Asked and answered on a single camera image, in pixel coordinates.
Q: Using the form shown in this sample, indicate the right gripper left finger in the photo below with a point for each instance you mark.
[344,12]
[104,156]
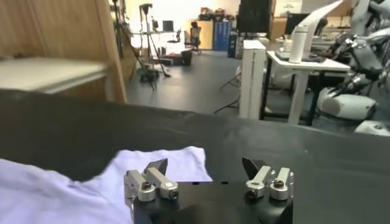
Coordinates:
[152,181]

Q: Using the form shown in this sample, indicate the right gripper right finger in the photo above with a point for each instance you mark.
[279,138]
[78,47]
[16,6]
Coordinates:
[262,179]

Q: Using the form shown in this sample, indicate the lavender t-shirt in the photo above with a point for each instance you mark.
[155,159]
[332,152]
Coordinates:
[45,198]

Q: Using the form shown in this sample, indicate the black table cover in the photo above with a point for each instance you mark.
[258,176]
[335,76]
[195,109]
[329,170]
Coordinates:
[335,167]

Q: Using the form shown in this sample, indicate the black monitor tripod stand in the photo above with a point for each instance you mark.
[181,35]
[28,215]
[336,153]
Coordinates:
[228,106]

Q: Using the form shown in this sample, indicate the tall white cardboard box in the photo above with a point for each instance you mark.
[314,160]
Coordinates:
[253,79]

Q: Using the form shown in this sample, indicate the white humanoid robot with base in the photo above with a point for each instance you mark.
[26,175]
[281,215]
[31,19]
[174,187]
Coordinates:
[347,105]

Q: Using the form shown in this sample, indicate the white standing desk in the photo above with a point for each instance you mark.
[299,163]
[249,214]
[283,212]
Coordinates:
[304,68]

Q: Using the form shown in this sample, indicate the grey tablet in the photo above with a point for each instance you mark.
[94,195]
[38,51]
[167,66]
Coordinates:
[281,56]

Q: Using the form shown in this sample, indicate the black trash bin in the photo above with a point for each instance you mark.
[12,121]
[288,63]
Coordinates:
[186,58]

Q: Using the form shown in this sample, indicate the blue storage cabinet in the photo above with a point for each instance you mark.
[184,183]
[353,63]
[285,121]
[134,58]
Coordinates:
[222,35]

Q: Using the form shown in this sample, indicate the white table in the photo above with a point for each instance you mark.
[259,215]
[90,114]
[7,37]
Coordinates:
[45,73]

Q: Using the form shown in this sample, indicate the black office chair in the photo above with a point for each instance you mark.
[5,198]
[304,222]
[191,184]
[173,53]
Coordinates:
[195,35]

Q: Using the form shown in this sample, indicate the black monitor panel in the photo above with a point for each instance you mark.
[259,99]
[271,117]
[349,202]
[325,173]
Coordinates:
[254,16]

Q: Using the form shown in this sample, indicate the wooden folding screen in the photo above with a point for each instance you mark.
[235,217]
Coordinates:
[61,27]

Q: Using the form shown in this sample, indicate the black camera tripod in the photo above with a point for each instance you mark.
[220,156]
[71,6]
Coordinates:
[147,74]

